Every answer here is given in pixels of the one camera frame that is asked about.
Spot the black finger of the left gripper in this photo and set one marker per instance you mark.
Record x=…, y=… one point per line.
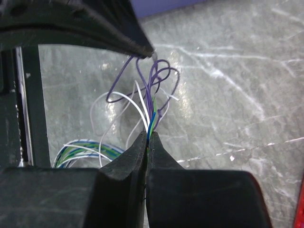
x=103, y=24

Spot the blue plastic bin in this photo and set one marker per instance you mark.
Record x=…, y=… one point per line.
x=144, y=8

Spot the red plastic shopping basket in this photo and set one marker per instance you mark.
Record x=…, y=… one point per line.
x=299, y=216

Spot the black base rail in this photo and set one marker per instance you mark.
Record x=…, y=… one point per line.
x=23, y=130

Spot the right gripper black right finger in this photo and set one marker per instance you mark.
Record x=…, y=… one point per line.
x=181, y=198

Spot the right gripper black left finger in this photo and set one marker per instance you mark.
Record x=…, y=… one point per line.
x=109, y=197

